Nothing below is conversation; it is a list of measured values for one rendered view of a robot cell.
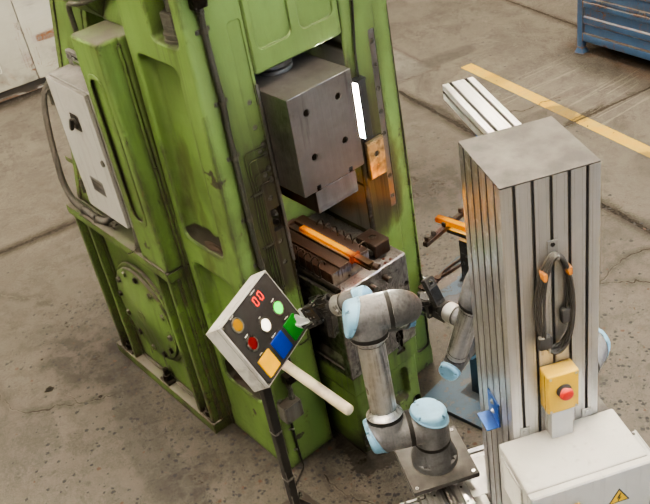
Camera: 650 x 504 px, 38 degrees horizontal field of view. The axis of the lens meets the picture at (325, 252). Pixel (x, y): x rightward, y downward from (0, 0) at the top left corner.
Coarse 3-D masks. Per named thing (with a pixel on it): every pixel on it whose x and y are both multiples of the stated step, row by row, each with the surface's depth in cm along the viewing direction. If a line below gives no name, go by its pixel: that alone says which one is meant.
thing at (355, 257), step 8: (304, 232) 393; (312, 232) 390; (320, 240) 385; (328, 240) 383; (336, 248) 378; (344, 248) 377; (352, 256) 370; (360, 256) 370; (360, 264) 369; (368, 264) 365
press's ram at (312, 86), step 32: (320, 64) 342; (288, 96) 324; (320, 96) 331; (352, 96) 341; (288, 128) 329; (320, 128) 336; (352, 128) 347; (288, 160) 340; (320, 160) 342; (352, 160) 353
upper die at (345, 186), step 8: (344, 176) 353; (352, 176) 356; (336, 184) 352; (344, 184) 355; (352, 184) 358; (288, 192) 362; (320, 192) 348; (328, 192) 351; (336, 192) 353; (344, 192) 356; (352, 192) 359; (296, 200) 361; (304, 200) 356; (312, 200) 351; (320, 200) 349; (328, 200) 352; (336, 200) 355; (312, 208) 354; (320, 208) 351
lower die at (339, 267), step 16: (288, 224) 399; (304, 224) 397; (320, 224) 397; (304, 240) 389; (336, 240) 385; (320, 256) 378; (336, 256) 376; (368, 256) 379; (320, 272) 374; (336, 272) 370; (352, 272) 376
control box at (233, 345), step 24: (264, 288) 337; (240, 312) 325; (264, 312) 333; (288, 312) 342; (216, 336) 319; (240, 336) 322; (264, 336) 330; (288, 336) 338; (240, 360) 321; (264, 384) 324
